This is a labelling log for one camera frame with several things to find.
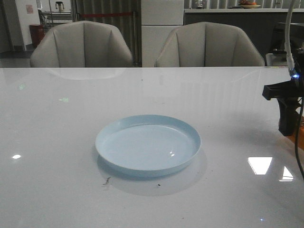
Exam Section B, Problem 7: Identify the red bin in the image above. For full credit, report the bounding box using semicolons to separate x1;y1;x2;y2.
29;24;45;48

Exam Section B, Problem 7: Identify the red barrier belt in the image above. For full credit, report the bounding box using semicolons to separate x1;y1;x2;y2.
79;11;133;18

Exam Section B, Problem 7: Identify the orange toy corn cob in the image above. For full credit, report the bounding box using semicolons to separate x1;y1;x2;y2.
287;123;304;150

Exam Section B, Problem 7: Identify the beige chair on right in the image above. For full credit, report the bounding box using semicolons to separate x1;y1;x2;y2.
155;22;265;67

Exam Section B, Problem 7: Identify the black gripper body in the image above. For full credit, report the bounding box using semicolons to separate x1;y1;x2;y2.
262;48;304;100

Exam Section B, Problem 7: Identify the fruit bowl on counter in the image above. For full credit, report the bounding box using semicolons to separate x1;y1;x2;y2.
238;0;260;9

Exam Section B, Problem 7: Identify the beige chair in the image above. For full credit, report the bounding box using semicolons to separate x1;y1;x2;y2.
155;22;265;67
30;20;133;68

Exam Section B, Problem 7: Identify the white cable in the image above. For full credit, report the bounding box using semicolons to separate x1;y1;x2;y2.
285;0;297;73

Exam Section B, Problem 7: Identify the beige chair on left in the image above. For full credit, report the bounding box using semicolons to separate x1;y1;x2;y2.
30;20;133;68

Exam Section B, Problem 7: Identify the white cabinet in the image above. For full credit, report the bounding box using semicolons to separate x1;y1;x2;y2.
141;0;184;67

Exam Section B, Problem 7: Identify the light blue round plate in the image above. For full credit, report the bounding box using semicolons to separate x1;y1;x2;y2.
95;114;201;178

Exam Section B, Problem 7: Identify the dark armchair at right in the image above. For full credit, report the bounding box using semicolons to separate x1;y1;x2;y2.
266;22;304;67

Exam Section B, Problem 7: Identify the grey counter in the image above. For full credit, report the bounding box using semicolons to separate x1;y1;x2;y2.
183;8;304;67

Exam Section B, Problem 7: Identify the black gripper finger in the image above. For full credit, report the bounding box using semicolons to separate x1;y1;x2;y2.
277;97;300;136

